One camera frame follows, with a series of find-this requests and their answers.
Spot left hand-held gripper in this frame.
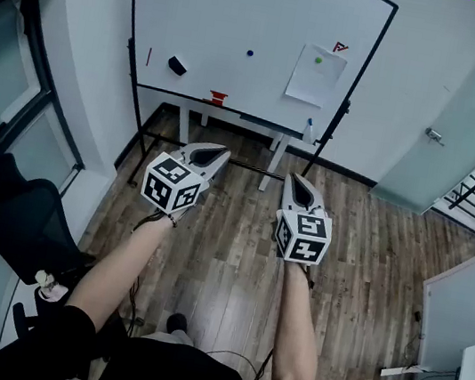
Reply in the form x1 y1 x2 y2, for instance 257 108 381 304
138 133 234 223

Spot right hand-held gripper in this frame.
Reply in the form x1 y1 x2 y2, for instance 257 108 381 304
268 170 342 275

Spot white paper sheet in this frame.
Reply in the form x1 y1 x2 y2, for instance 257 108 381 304
282 40 351 111

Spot white whiteboard with black frame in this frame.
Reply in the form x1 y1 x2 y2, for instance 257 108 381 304
109 0 401 150

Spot person's left forearm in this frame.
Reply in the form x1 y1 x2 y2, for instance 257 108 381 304
60 198 180 344

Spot person's right forearm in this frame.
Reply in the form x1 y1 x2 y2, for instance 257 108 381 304
263 258 336 380

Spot black whiteboard eraser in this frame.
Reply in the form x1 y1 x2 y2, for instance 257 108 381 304
165 54 190 77

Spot red tray clip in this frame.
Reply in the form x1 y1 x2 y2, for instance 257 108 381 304
201 88 230 106

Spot white spray bottle blue cap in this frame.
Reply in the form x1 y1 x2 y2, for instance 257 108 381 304
302 117 318 146

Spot frosted glass door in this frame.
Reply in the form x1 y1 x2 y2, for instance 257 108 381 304
367 4 475 225

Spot person's black shoe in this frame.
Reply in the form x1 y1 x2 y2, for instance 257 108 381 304
164 311 190 337

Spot person's grey trousers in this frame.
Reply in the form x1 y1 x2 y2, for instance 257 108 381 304
140 324 197 350

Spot black office chair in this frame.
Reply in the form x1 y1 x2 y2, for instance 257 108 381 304
0 151 111 296

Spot person's black shirt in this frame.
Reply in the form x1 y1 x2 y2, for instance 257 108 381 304
0 293 355 380

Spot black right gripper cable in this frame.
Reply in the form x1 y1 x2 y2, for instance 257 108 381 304
302 263 319 289

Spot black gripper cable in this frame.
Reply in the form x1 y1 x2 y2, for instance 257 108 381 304
131 206 168 239
302 263 319 289

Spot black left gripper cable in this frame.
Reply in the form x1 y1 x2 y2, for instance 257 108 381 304
131 206 168 239

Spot metal door handle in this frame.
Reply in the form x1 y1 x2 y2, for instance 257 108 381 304
423 126 447 148

